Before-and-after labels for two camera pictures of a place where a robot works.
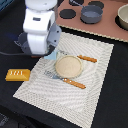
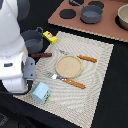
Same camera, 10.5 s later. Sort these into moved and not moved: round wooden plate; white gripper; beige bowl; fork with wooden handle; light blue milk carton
Moved: light blue milk carton; white gripper
Not moved: round wooden plate; fork with wooden handle; beige bowl
